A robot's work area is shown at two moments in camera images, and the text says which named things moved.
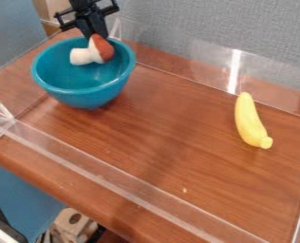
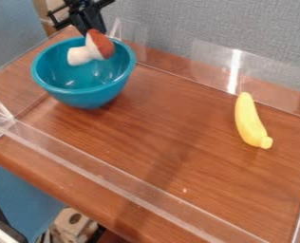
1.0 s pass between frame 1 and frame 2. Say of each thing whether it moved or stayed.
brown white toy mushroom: stayed
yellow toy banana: stayed
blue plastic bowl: stayed
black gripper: moved
